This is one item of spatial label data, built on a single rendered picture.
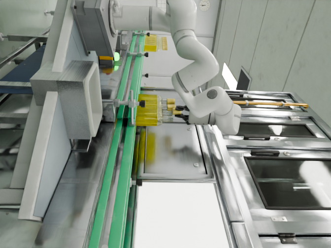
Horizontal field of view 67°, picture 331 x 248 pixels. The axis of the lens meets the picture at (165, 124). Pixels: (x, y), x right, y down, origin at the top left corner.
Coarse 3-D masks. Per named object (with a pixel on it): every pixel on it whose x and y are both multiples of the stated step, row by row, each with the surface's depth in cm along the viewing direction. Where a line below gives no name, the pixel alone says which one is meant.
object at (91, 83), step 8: (96, 64) 86; (96, 72) 90; (88, 80) 76; (96, 80) 92; (88, 88) 76; (96, 88) 94; (88, 96) 77; (96, 96) 95; (88, 104) 79; (96, 104) 97; (88, 112) 81; (96, 112) 99; (96, 120) 95; (96, 128) 91
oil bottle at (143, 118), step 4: (136, 112) 119; (140, 112) 120; (144, 112) 120; (148, 112) 120; (152, 112) 120; (156, 112) 120; (136, 116) 117; (140, 116) 117; (144, 116) 117; (148, 116) 117; (152, 116) 117; (156, 116) 118; (160, 116) 118; (136, 120) 118; (140, 120) 118; (144, 120) 118; (148, 120) 118; (152, 120) 118; (156, 120) 118; (160, 120) 118; (136, 124) 119; (140, 124) 119; (144, 124) 119; (148, 124) 119; (152, 124) 119; (156, 124) 120; (160, 124) 120
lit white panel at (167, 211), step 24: (144, 192) 99; (168, 192) 100; (192, 192) 101; (144, 216) 90; (168, 216) 91; (192, 216) 92; (216, 216) 92; (144, 240) 83; (168, 240) 83; (192, 240) 84; (216, 240) 84
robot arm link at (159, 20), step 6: (150, 6) 100; (168, 6) 96; (150, 12) 99; (156, 12) 99; (162, 12) 102; (168, 12) 98; (150, 18) 99; (156, 18) 99; (162, 18) 100; (168, 18) 100; (150, 24) 100; (156, 24) 100; (162, 24) 100; (168, 24) 101; (150, 30) 104; (156, 30) 103; (162, 30) 103; (168, 30) 102
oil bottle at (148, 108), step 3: (138, 108) 123; (141, 108) 124; (144, 108) 124; (147, 108) 124; (150, 108) 124; (153, 108) 124; (156, 108) 124; (159, 108) 125; (159, 111) 123; (162, 111) 125; (162, 114) 125
